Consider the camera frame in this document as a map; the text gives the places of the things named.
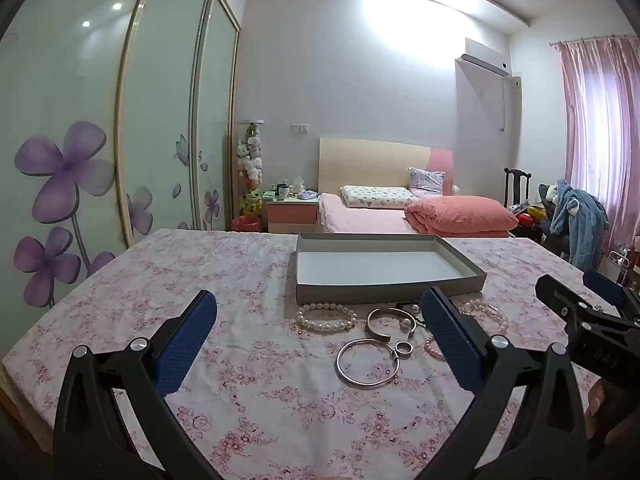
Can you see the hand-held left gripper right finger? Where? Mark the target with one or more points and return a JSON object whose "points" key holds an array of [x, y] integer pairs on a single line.
{"points": [[450, 340]]}

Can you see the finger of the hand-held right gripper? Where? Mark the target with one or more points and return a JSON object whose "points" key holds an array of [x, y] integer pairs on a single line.
{"points": [[607, 285], [570, 305]]}

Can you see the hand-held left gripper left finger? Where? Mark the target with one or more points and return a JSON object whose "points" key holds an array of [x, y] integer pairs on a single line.
{"points": [[187, 340]]}

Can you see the wide silver bangle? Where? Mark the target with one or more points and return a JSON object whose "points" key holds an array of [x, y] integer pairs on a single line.
{"points": [[372, 332]]}

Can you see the grey cardboard box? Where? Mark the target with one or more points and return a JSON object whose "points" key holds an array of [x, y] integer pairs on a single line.
{"points": [[380, 270]]}

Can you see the thin silver bangle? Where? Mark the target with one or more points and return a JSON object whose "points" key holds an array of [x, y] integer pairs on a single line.
{"points": [[345, 377]]}

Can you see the person's right hand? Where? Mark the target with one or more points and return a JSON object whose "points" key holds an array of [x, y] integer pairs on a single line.
{"points": [[596, 407]]}

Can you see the blue plush garment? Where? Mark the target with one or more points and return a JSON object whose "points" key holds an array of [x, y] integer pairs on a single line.
{"points": [[580, 225]]}

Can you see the colourful clothes pile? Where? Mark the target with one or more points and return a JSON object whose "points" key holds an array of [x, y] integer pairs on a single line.
{"points": [[530, 214]]}

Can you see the folded pink quilt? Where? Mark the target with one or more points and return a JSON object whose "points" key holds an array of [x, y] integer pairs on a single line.
{"points": [[460, 212]]}

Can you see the red waste bin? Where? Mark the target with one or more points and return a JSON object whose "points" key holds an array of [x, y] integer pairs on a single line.
{"points": [[246, 224]]}

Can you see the dark wooden chair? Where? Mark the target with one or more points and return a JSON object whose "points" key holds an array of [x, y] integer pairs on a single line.
{"points": [[517, 185]]}

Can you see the pink bed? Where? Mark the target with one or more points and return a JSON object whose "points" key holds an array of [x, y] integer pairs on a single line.
{"points": [[360, 220]]}

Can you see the pink curtain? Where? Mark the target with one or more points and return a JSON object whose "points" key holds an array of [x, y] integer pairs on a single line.
{"points": [[595, 125]]}

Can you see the purple flower pillow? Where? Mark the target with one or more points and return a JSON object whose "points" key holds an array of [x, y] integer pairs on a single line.
{"points": [[426, 180]]}

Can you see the white floral pillow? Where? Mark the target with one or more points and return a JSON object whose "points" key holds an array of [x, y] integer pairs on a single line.
{"points": [[375, 196]]}

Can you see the pink and beige nightstand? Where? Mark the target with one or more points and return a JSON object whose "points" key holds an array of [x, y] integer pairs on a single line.
{"points": [[291, 215]]}

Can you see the plush toy tower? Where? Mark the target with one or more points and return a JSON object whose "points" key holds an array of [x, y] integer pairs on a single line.
{"points": [[251, 165]]}

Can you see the tissue box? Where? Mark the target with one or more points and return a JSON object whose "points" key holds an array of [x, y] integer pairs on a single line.
{"points": [[299, 186]]}

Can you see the flower print sliding wardrobe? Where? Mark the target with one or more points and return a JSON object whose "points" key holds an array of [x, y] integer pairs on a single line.
{"points": [[75, 135]]}

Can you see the curtain rod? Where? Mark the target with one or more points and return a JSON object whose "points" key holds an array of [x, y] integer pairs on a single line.
{"points": [[590, 38]]}

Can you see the white air conditioner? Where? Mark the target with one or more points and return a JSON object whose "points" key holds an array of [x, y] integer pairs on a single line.
{"points": [[485, 57]]}

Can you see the white wall socket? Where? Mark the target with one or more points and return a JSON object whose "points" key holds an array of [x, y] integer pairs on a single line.
{"points": [[300, 128]]}

